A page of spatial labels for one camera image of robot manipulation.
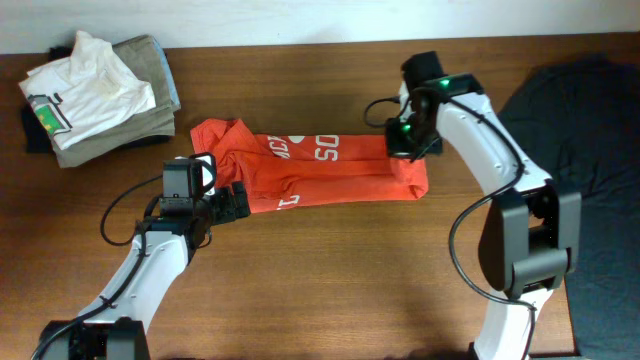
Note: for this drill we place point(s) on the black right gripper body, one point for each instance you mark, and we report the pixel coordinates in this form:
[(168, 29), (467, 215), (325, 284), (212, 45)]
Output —
[(410, 138)]

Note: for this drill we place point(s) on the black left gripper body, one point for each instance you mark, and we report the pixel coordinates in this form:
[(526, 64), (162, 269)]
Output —
[(220, 206)]

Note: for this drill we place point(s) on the red orange t-shirt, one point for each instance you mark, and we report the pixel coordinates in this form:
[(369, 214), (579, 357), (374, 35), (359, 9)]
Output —
[(285, 172)]

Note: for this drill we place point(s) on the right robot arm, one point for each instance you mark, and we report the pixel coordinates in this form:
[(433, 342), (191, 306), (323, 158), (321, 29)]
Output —
[(530, 238)]

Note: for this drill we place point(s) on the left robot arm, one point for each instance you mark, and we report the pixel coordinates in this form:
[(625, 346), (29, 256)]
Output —
[(175, 224)]

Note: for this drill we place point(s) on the light blue folded garment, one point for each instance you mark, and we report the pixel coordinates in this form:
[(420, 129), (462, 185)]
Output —
[(173, 93)]

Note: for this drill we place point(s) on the dark navy garment pile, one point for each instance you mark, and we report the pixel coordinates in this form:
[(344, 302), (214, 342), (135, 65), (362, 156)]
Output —
[(580, 122)]

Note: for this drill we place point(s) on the olive folded garment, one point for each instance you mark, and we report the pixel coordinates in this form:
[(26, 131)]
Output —
[(140, 56)]

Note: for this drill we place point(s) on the black folded garment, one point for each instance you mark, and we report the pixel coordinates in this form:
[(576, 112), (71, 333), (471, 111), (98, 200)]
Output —
[(36, 137)]

